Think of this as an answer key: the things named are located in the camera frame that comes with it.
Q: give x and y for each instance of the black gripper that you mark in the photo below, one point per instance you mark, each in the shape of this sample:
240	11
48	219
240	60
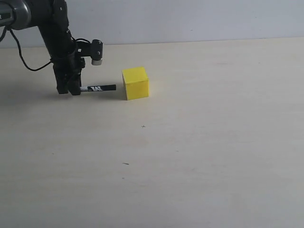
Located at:
67	61

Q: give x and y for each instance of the black and white marker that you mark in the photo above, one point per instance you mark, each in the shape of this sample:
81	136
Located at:
96	88

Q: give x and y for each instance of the yellow cube block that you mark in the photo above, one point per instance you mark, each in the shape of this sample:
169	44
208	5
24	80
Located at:
136	83

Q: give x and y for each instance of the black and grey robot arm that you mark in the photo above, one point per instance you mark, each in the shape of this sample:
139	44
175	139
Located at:
50	16

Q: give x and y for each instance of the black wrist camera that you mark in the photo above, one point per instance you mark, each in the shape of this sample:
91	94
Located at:
93	49

